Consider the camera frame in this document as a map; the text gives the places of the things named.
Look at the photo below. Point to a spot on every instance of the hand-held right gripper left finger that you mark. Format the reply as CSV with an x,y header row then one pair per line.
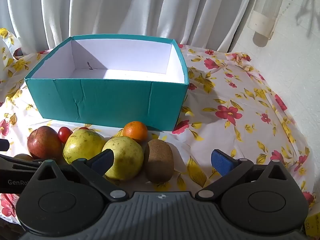
x,y
103,161

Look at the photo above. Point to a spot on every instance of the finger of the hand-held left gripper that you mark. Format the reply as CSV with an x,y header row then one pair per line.
x,y
15,182
3,145

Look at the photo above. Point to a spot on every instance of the teal cardboard box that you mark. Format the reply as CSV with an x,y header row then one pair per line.
x,y
100,100

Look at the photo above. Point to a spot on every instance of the yellow green pear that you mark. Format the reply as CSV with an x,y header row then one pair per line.
x,y
127,155
80,145

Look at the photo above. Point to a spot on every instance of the red apple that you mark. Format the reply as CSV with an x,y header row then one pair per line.
x,y
43,142

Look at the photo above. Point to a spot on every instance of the floral tablecloth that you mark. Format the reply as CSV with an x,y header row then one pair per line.
x,y
237,92

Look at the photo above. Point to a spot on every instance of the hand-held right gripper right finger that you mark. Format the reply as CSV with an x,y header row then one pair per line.
x,y
221,163

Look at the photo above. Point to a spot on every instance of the orange mandarin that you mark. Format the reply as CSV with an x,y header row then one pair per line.
x,y
135,131

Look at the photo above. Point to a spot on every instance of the brown kiwi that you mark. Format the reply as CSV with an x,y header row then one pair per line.
x,y
158,161
23,156

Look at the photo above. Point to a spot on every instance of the white curtain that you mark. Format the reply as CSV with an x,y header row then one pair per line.
x,y
125,10

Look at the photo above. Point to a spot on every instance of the yellow patterned object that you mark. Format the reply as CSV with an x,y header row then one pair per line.
x,y
312,226

